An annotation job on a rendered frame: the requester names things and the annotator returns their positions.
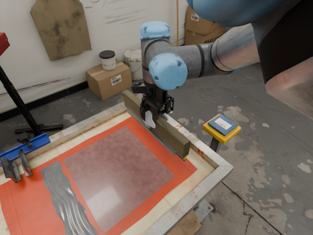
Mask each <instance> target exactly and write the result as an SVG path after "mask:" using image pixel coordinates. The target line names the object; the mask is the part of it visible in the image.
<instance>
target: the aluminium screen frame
mask: <svg viewBox="0 0 313 235"><path fill-rule="evenodd" d="M124 112H126V107H125V104H124V101H123V102H121V103H119V104H117V105H115V106H113V107H111V108H109V109H106V110H104V111H102V112H100V113H98V114H96V115H94V116H92V117H89V118H87V119H85V120H83V121H81V122H79V123H77V124H75V125H73V126H71V127H69V128H67V129H65V130H62V131H60V132H58V133H56V134H54V135H52V136H50V137H48V138H49V140H50V143H48V144H46V145H44V146H42V147H40V148H38V149H36V150H34V151H32V152H30V153H28V154H26V155H25V157H26V159H27V161H29V160H31V159H33V158H35V157H37V156H39V155H41V154H43V153H45V152H47V151H49V150H51V149H53V148H55V147H57V146H59V145H61V144H63V143H64V142H66V141H68V140H70V139H72V138H74V137H76V136H78V135H80V134H82V133H84V132H86V131H88V130H90V129H92V128H94V127H96V126H98V125H100V124H102V123H104V122H106V121H108V120H110V119H112V118H114V117H116V116H118V115H120V114H122V113H124ZM165 115H166V116H167V118H168V120H167V122H168V123H169V124H171V125H172V126H173V127H174V128H176V129H177V130H178V131H179V132H180V133H182V134H183V135H184V136H185V137H186V138H187V139H189V140H190V141H191V145H190V148H191V149H192V150H193V151H195V152H196V153H197V154H198V155H199V156H201V157H202V158H203V159H204V160H205V161H207V162H208V163H209V164H210V165H211V166H212V167H214V168H215V170H214V171H213V172H212V173H211V174H210V175H209V176H208V177H207V178H205V179H204V180H203V181H202V182H201V183H200V184H199V185H198V186H196V187H195V188H194V189H193V190H192V191H191V192H190V193H189V194H187V195H186V196H185V197H184V198H183V199H182V200H181V201H180V202H178V203H177V204H176V205H175V206H174V207H173V208H172V209H171V210H170V211H169V212H168V213H166V214H165V215H164V216H163V217H162V218H161V219H160V220H159V221H157V222H156V223H155V224H154V225H153V226H152V227H151V228H150V229H148V230H147V231H146V232H145V233H144V234H143V235H167V234H168V233H169V232H170V231H171V230H172V229H173V228H174V227H175V226H176V225H177V224H178V223H179V222H180V221H181V220H182V219H183V218H184V217H185V216H186V215H188V214H189V213H190V212H191V211H192V210H193V209H194V208H195V207H196V206H197V205H198V204H199V203H200V202H201V201H202V200H203V199H204V198H205V197H206V196H207V195H208V194H209V193H210V192H211V191H213V190H214V189H215V188H216V187H217V186H218V185H219V184H220V183H221V182H222V181H223V180H224V179H225V178H226V177H227V176H228V175H229V174H230V173H231V172H232V170H233V169H234V167H233V166H232V165H231V164H230V163H228V162H227V161H226V160H225V159H223V158H222V157H221V156H219V155H218V154H217V153H216V152H214V151H213V150H212V149H211V148H209V147H208V146H207V145H206V144H204V143H203V142H202V141H201V140H199V139H198V138H197V137H195V136H194V135H193V134H192V133H190V132H189V131H188V130H186V129H185V128H184V127H183V126H181V125H180V124H179V123H178V122H177V121H175V120H174V119H173V118H171V117H170V116H169V115H168V114H166V113H165ZM13 162H16V165H17V166H19V165H21V163H20V158H18V159H16V160H14V161H12V162H11V163H13Z"/></svg>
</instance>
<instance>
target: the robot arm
mask: <svg viewBox="0 0 313 235"><path fill-rule="evenodd" d="M186 1H187V3H188V4H189V6H190V7H191V8H192V9H193V10H195V12H196V14H197V15H198V16H199V17H200V18H202V19H204V20H208V21H216V22H217V23H218V24H219V25H221V26H223V27H226V28H232V29H230V30H229V31H228V32H226V33H225V34H224V35H222V36H221V37H219V38H218V39H216V40H215V41H214V42H212V43H205V44H195V45H187V46H177V47H173V46H172V45H171V43H170V27H169V25H168V24H167V23H165V22H161V21H150V22H146V23H144V24H143V25H142V26H141V28H140V34H141V37H140V40H141V53H142V73H143V81H144V82H138V83H135V84H134V85H133V86H131V89H132V91H133V93H145V94H144V95H143V97H142V99H141V100H142V103H140V110H139V111H140V115H141V117H142V119H143V121H144V123H145V125H146V126H147V127H148V128H149V129H150V127H152V128H155V127H156V125H155V123H154V121H153V119H152V116H153V117H154V118H155V119H156V120H158V116H159V115H160V116H161V117H162V118H163V119H164V120H166V121H167V120H168V118H167V116H166V115H165V113H166V114H168V113H170V110H172V111H173V108H174V98H173V97H171V96H170V95H168V94H167V92H168V90H175V89H176V88H178V87H180V86H182V85H183V84H184V82H185V81H186V79H192V78H198V77H206V76H217V75H228V74H231V73H235V72H238V71H240V70H241V68H242V67H245V66H248V65H251V64H254V63H257V62H260V64H261V68H262V73H263V78H264V82H265V88H266V92H267V94H269V95H271V96H272V97H274V98H276V99H278V100H279V101H281V102H283V103H285V104H286V105H288V106H290V107H292V108H293V109H295V110H297V111H298V112H300V113H302V114H303V115H305V116H307V117H309V118H310V119H311V120H313V0H186ZM171 102H172V107H171ZM152 113H153V115H152Z"/></svg>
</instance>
